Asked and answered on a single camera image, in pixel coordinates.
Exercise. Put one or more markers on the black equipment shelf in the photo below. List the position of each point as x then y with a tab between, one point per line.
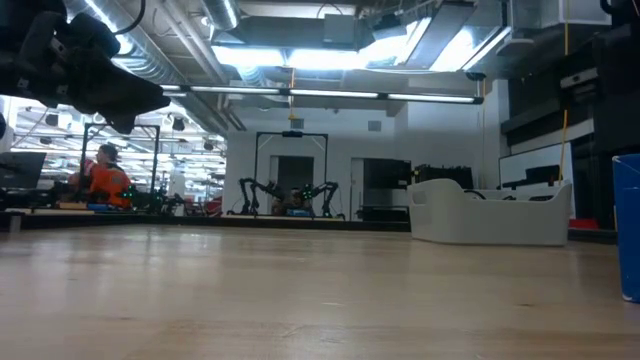
445	176

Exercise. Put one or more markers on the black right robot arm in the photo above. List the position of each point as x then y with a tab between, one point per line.
620	50

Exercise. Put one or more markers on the white plastic bin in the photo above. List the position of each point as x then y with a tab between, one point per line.
490	217

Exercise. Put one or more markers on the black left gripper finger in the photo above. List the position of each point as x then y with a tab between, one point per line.
124	124
125	95

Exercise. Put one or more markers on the person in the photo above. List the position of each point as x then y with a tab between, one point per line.
107	182

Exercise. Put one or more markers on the silver ceiling air duct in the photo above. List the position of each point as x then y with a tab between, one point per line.
222	12

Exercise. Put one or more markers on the black background robot arm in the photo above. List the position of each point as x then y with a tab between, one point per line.
325	192
252	192

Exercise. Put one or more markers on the black computer monitor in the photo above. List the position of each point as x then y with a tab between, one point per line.
20	170

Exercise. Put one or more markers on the long ceiling light strip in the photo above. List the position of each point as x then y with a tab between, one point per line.
330	93

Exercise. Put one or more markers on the black cabinet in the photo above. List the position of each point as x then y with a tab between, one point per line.
387	175

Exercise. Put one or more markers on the blue plastic container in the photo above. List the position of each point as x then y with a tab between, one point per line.
629	225

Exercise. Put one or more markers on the white wall board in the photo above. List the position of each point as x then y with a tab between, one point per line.
530	160

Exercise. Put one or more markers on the red box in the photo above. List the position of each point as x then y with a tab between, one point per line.
582	223

